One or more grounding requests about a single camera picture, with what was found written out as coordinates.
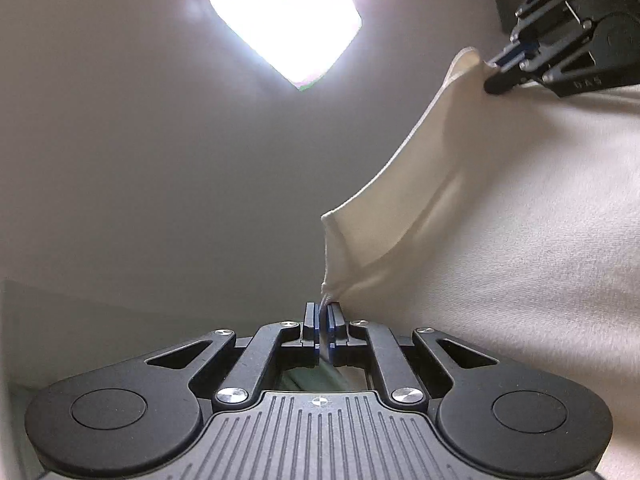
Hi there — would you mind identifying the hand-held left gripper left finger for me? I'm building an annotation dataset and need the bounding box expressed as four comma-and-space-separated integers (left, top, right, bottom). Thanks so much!
145, 302, 321, 411

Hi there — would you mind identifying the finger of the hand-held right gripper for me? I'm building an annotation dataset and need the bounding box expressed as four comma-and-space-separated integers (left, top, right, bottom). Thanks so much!
489, 0, 583, 67
483, 19, 601, 96

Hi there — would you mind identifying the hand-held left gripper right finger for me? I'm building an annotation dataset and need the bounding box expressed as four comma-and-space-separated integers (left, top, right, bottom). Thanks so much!
327, 301, 501, 413

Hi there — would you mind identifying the white shirt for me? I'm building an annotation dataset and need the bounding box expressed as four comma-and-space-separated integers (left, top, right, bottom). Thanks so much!
320, 47, 640, 480

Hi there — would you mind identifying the ceiling light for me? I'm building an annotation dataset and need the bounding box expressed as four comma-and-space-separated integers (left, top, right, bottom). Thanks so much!
209, 0, 363, 92

